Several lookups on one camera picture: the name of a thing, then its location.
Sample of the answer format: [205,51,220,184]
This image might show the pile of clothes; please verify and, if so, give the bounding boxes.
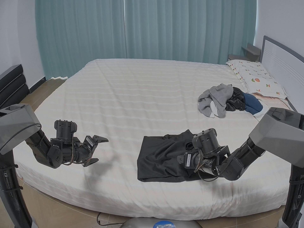
[198,83,270,119]

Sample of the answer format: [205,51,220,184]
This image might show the white printed pillow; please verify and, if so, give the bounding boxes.
[226,60,288,99]

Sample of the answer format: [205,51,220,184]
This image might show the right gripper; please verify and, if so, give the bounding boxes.
[176,152,202,173]

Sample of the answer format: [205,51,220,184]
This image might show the black T-shirt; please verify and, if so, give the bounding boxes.
[137,129,207,183]

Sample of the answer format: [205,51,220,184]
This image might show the black chest of drawers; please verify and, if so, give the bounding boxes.
[0,64,30,109]

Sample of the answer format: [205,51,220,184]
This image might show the blue-green curtain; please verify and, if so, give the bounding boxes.
[125,0,258,65]
[35,0,127,79]

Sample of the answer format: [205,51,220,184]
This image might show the grey bedside table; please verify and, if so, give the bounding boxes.
[228,42,261,62]

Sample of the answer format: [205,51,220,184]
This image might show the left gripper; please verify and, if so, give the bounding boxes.
[72,135,109,168]

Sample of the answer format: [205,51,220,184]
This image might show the black cable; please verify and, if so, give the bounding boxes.
[96,212,124,226]

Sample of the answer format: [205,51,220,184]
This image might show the bed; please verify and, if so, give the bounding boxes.
[13,35,304,219]

